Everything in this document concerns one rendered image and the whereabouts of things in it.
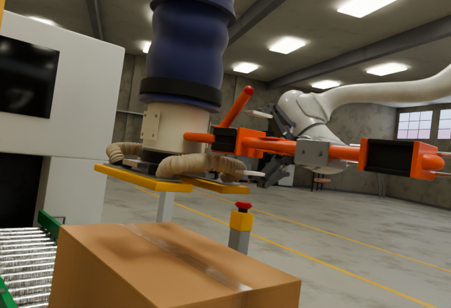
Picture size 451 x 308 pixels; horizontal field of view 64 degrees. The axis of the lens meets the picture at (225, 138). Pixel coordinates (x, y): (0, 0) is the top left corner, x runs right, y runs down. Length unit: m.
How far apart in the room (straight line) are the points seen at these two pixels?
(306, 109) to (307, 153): 0.44
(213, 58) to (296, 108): 0.30
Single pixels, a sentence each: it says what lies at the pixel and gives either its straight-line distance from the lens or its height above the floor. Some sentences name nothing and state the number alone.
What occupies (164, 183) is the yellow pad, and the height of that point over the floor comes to 1.15.
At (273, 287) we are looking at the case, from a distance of 0.88.
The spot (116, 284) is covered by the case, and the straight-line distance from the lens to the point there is 0.85.
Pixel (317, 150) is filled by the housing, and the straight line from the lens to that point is 0.63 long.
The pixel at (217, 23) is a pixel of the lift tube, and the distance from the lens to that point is 0.97.
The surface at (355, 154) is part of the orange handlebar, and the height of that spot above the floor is 1.26.
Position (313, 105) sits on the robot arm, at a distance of 1.08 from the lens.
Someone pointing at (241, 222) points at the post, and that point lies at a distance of 1.46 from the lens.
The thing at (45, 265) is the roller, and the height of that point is 0.54.
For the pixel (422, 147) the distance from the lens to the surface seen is 0.56.
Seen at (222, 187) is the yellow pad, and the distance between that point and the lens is 0.90.
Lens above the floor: 1.23
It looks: 2 degrees up
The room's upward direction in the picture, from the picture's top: 8 degrees clockwise
